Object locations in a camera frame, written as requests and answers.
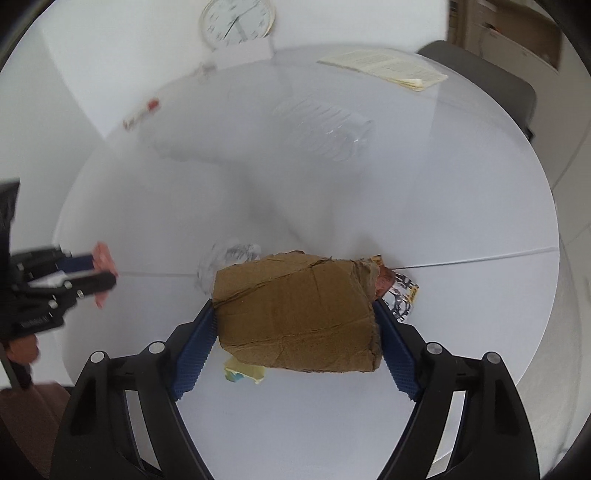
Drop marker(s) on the brown cardboard piece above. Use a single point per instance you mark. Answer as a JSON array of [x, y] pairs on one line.
[[295, 314]]

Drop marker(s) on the person's left hand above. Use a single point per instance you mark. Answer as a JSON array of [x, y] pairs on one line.
[[23, 350]]

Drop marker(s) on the red and white box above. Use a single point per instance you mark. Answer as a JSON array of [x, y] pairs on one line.
[[138, 116]]

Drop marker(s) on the green crumpled paper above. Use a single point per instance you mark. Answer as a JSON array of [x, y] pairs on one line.
[[242, 373]]

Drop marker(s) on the white paper card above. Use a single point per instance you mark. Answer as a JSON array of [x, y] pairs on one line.
[[240, 55]]

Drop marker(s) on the round white wall clock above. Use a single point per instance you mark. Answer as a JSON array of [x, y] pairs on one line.
[[217, 23]]

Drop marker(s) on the pink wrapper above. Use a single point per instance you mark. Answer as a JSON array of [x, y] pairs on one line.
[[104, 258]]

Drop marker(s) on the crumpled grey paper ball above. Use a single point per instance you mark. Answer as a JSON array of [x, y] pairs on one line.
[[221, 263]]

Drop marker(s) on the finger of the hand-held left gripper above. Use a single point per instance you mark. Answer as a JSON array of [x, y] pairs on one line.
[[76, 263], [92, 281]]

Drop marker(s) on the open paper booklet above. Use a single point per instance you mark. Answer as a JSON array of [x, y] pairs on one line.
[[378, 62]]

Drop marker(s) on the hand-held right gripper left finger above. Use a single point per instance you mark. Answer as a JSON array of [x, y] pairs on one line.
[[196, 353]]

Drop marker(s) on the black and white snack packet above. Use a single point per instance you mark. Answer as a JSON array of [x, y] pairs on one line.
[[401, 295]]

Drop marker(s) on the tall beige cabinet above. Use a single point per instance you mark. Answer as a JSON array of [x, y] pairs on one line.
[[508, 32]]

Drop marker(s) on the dark grey chair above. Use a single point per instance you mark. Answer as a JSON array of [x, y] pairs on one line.
[[489, 83]]

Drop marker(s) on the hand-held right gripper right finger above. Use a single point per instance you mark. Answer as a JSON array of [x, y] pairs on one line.
[[397, 353]]

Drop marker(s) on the clear plastic bottle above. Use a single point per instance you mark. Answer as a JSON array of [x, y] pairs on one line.
[[323, 127]]

